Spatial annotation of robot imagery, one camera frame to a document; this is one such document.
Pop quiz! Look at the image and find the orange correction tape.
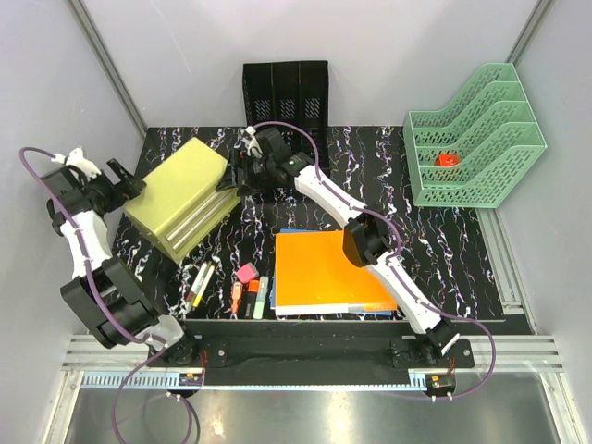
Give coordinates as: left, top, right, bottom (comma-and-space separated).
231, 281, 243, 315

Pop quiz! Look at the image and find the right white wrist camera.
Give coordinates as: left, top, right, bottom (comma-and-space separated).
242, 126, 263, 158

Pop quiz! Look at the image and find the orange black highlighter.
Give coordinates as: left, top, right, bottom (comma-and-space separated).
240, 279, 260, 319

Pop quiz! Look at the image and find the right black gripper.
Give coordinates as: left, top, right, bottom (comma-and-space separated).
214, 149, 275, 199

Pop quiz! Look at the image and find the green clear highlighter pen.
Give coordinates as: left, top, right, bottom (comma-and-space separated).
185, 262, 212, 309

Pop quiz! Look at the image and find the pink eraser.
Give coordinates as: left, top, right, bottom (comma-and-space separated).
237, 263, 259, 284

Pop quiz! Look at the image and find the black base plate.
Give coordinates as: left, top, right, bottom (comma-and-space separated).
88, 318, 475, 369

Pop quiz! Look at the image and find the blue folder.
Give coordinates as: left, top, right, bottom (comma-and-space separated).
269, 228, 395, 317

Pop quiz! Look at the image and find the aluminium frame rail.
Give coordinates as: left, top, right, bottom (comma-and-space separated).
41, 334, 589, 443

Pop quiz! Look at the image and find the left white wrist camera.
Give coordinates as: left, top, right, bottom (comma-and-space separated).
51, 147, 103, 179

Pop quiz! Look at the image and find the black magazine file holder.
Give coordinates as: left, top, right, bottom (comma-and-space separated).
242, 60, 330, 175

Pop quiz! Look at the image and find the orange folder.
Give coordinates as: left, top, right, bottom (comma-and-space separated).
274, 227, 399, 317

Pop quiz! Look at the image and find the yellow-green drawer cabinet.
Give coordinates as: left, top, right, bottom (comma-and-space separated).
124, 138, 241, 264

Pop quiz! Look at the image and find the black marble desk mat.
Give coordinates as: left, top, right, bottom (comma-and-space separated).
112, 127, 510, 322

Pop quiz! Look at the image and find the pale green highlighter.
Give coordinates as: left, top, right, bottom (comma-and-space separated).
253, 276, 269, 320

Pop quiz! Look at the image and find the yellow-capped white marker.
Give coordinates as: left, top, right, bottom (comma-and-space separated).
191, 264, 216, 308

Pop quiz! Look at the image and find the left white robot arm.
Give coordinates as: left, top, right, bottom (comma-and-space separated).
41, 148, 200, 366

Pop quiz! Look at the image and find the red-capped white marker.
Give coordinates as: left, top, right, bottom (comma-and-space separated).
188, 262, 209, 301

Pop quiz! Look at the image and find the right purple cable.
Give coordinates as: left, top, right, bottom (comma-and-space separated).
249, 120, 497, 401

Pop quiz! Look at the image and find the green mesh file organizer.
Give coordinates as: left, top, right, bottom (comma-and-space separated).
403, 63, 547, 209

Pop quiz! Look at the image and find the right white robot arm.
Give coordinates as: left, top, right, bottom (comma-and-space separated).
216, 121, 460, 367

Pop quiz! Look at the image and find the small red object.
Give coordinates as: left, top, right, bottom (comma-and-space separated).
435, 154, 460, 167

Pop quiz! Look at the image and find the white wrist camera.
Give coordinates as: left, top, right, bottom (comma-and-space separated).
51, 147, 103, 179
242, 126, 263, 158

